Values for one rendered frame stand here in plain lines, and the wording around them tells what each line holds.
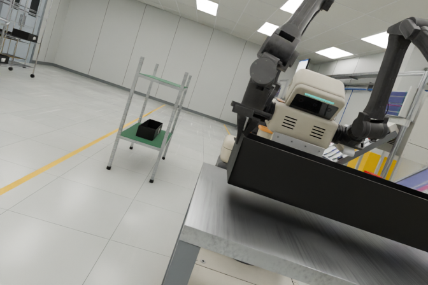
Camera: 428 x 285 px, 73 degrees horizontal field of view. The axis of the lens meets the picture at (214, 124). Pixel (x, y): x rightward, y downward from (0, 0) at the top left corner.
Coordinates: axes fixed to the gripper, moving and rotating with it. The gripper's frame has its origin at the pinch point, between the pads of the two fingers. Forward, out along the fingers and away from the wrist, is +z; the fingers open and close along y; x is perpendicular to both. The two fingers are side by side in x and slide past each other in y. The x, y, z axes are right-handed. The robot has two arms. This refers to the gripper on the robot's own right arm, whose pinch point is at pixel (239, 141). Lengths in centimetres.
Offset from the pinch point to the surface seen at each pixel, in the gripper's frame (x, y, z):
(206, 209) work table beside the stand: -15.9, -3.3, 13.3
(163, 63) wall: 933, -240, -50
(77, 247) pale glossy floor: 72, -54, 92
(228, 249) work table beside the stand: -24.9, 2.1, 15.1
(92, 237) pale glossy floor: 85, -52, 92
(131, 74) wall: 927, -331, 22
